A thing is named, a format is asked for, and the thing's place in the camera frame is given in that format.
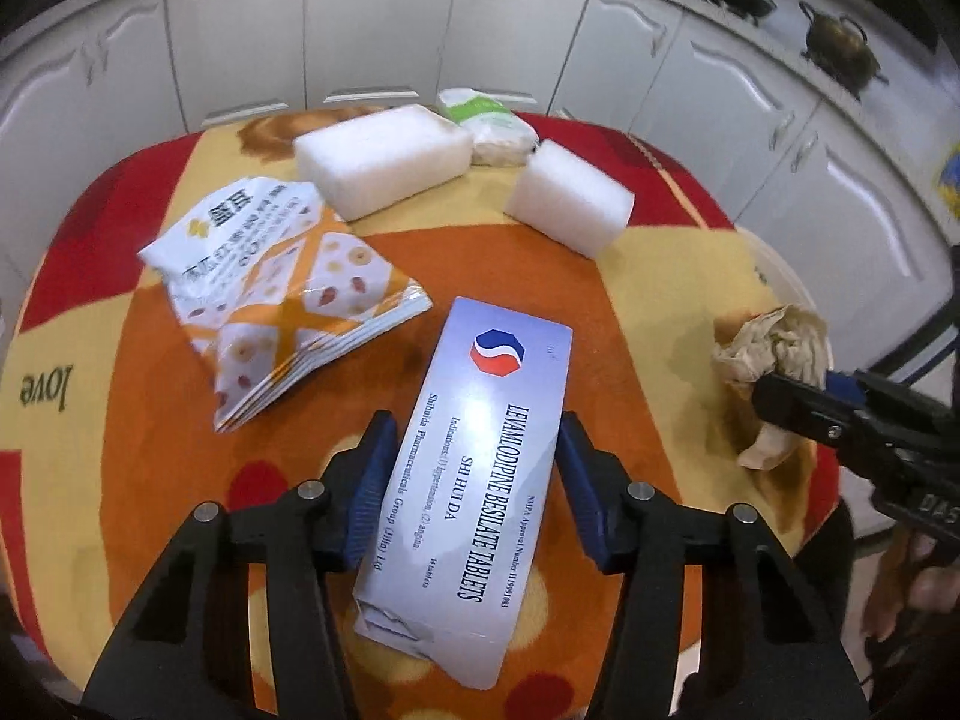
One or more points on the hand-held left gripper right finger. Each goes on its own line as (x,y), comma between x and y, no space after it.
(581,495)

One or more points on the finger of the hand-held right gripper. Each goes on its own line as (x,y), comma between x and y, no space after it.
(802,409)
(900,409)

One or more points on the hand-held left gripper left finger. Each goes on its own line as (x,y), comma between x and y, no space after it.
(371,487)

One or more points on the brown paper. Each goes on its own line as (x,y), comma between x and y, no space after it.
(765,345)

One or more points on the pale blue medicine box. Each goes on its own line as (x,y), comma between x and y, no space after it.
(480,510)

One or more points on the cream plastic bucket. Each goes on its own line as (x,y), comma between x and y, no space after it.
(784,277)

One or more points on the white orange snack bag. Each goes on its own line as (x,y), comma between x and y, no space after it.
(247,277)

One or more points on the white foam block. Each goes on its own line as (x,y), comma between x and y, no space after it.
(375,154)
(570,199)

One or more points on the green white packet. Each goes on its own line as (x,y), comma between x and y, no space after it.
(487,127)

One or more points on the person's right hand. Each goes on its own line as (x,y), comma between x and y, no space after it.
(930,585)

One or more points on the yellow cooking oil bottle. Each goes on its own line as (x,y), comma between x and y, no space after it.
(951,180)

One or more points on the brass cooking pot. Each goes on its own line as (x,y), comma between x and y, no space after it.
(840,45)

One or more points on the red yellow printed blanket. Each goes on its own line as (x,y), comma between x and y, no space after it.
(112,202)

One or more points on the white base kitchen cabinets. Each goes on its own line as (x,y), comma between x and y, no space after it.
(510,30)

